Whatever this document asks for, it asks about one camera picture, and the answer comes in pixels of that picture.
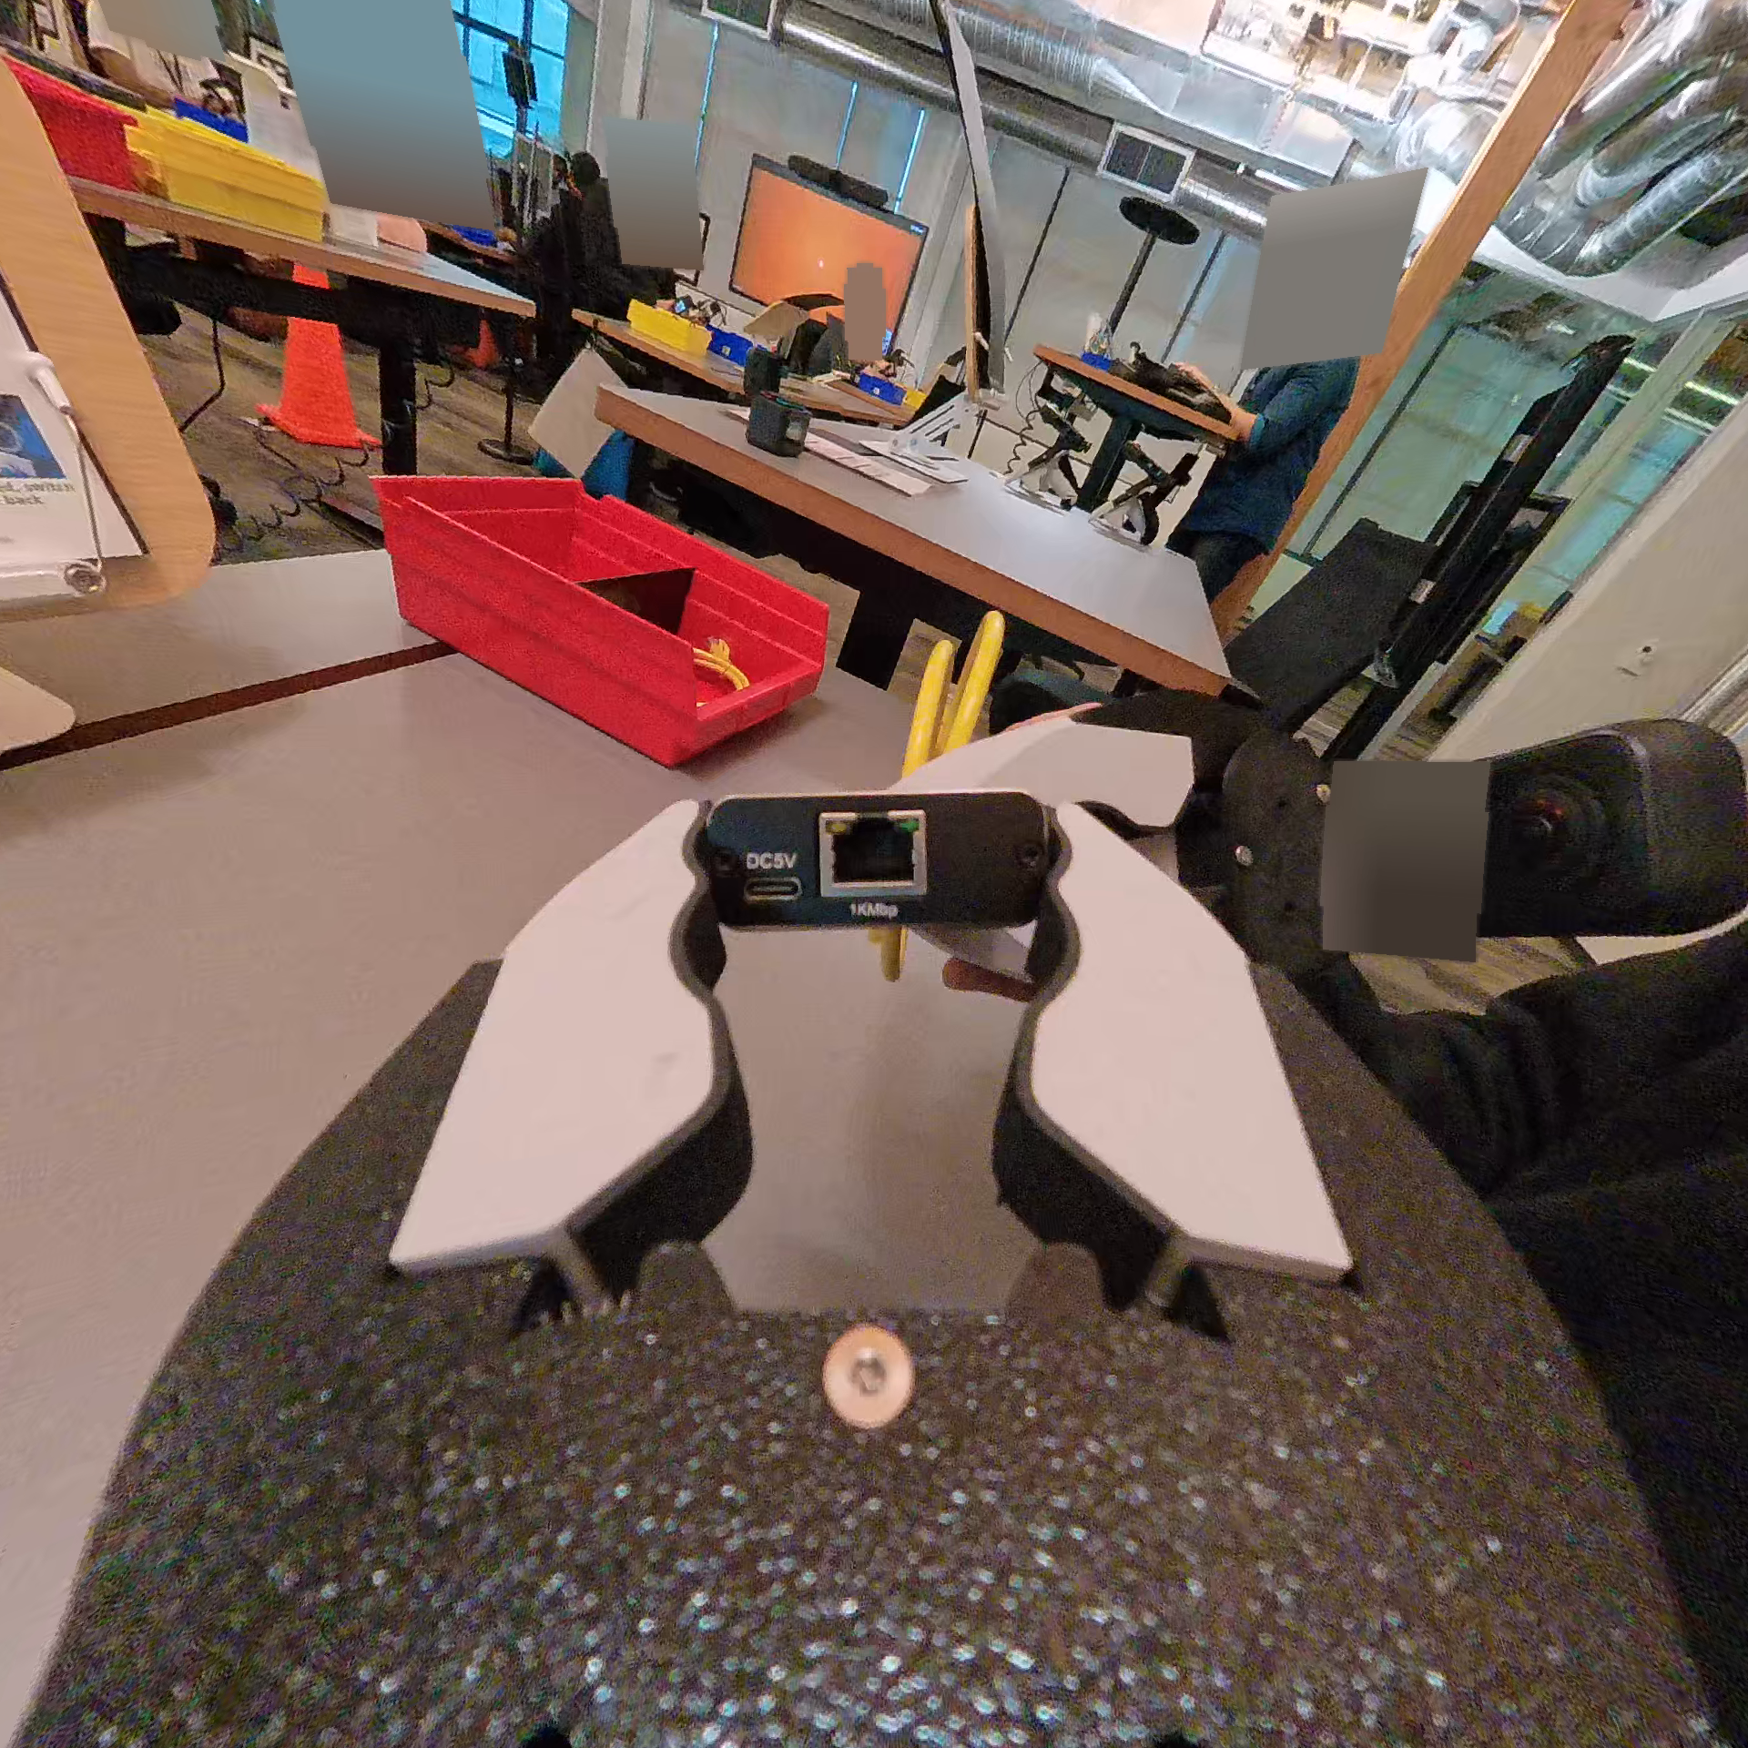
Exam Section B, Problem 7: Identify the orange traffic cone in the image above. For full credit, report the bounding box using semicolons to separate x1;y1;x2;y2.
258;266;382;451

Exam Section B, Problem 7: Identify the black office chair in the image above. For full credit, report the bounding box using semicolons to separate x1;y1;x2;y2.
1222;516;1442;719

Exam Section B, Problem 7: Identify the orange display screen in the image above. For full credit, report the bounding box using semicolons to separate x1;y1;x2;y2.
731;155;931;325

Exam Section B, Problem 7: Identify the red plastic bin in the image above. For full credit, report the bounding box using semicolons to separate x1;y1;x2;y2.
373;476;832;766

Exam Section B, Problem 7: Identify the white round stand base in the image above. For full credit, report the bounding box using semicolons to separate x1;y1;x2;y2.
0;667;77;756

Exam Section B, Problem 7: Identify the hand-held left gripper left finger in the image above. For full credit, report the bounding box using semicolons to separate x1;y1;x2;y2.
387;798;754;1302

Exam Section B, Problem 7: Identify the person's right forearm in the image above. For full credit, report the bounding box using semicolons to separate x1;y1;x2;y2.
1291;919;1748;1748

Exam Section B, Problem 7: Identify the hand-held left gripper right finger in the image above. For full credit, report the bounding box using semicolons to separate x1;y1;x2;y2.
992;804;1357;1311

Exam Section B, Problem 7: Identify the grey leaning panel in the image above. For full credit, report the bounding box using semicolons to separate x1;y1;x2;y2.
935;0;1016;412

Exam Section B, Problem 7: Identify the printed instruction sheet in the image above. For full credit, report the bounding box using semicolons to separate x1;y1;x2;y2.
0;274;146;603

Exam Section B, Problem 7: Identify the black bin divider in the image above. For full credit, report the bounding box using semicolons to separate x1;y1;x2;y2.
575;571;699;637

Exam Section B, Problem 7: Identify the stack of yellow bins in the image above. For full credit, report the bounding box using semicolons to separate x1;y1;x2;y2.
130;110;330;245

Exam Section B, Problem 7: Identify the stack of red bins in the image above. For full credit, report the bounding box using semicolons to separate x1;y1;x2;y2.
0;56;142;194

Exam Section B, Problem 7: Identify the black ethernet splitter box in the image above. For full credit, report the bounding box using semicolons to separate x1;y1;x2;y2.
703;793;1061;933

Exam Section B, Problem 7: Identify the black round top stand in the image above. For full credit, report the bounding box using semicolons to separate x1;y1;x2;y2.
1121;196;1204;360

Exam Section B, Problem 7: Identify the wooden support post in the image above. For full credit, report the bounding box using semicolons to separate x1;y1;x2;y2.
1213;0;1640;644

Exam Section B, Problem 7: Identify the silver ventilation duct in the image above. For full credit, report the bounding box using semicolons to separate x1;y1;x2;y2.
1406;0;1748;282
765;0;1272;227

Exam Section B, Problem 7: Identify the small wooden standing desk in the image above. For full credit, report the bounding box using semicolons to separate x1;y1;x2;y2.
1034;344;1249;548

